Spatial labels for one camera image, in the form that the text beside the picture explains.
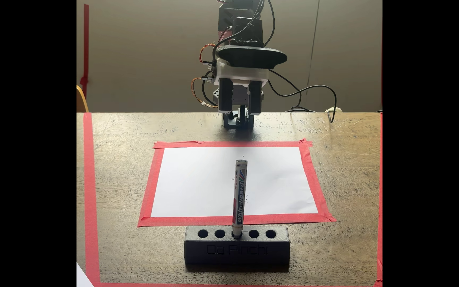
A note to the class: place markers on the white plug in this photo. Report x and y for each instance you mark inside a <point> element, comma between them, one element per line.
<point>333,109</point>

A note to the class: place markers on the wooden chair back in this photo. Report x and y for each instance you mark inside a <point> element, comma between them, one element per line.
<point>81,101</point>

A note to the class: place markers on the red strip on wall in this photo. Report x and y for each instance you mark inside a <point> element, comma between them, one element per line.
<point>86,48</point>

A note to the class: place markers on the black oval webcam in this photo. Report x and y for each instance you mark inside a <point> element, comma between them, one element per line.
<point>251,56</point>

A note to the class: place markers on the whiteboard marker pen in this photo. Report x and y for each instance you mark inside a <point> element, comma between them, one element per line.
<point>239,195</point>

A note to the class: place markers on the long red table tape strip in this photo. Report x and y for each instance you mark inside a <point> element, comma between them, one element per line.
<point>380,199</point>
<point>91,199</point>
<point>233,285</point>

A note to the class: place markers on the white paper corner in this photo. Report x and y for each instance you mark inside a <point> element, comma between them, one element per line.
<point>82,279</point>

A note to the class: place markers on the white paper sheet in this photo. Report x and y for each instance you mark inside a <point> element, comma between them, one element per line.
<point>197,183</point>

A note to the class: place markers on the black pen holder block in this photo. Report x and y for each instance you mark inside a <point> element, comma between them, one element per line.
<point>237,251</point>

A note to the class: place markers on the red tape strip on paper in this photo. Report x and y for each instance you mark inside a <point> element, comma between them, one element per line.
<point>313,179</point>
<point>152,183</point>
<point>253,144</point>
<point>197,220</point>

